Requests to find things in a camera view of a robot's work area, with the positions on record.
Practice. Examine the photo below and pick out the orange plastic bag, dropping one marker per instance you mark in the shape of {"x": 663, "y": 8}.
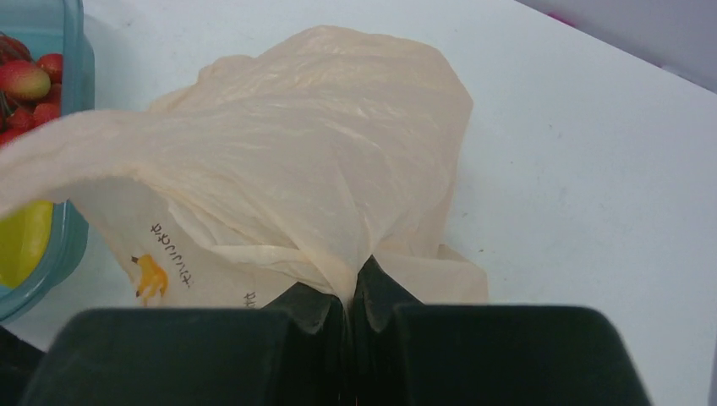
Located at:
{"x": 297, "y": 166}

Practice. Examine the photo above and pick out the red fake fruit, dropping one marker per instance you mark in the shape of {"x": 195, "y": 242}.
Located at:
{"x": 31, "y": 88}

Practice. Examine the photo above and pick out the teal plastic bin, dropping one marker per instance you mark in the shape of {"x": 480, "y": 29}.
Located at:
{"x": 53, "y": 26}

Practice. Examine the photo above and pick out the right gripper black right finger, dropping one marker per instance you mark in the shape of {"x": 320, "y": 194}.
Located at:
{"x": 411, "y": 353}

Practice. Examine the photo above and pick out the yellow fake fruit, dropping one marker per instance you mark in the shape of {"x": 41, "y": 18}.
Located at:
{"x": 24, "y": 239}

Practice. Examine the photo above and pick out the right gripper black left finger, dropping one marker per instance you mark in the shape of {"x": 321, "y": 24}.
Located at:
{"x": 284, "y": 354}

